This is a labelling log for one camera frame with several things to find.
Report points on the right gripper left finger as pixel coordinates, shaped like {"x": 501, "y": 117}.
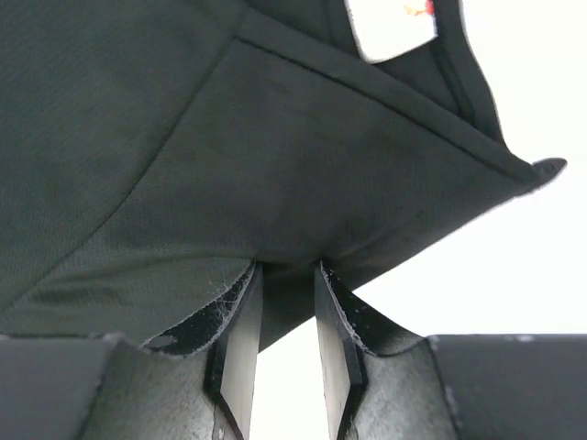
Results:
{"x": 195, "y": 381}

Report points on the black t shirt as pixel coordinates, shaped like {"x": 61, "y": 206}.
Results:
{"x": 153, "y": 152}

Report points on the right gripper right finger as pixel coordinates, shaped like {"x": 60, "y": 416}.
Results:
{"x": 382, "y": 381}

